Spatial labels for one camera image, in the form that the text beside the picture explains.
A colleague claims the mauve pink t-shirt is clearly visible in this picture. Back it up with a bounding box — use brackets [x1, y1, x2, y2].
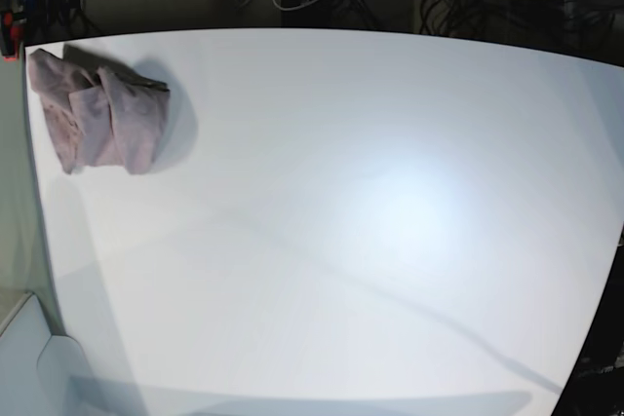
[27, 45, 171, 175]

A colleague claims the red black clamp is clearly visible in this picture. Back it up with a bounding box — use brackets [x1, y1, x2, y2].
[0, 10, 25, 61]

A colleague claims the white bin corner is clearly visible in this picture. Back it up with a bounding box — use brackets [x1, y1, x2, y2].
[1, 294, 89, 415]

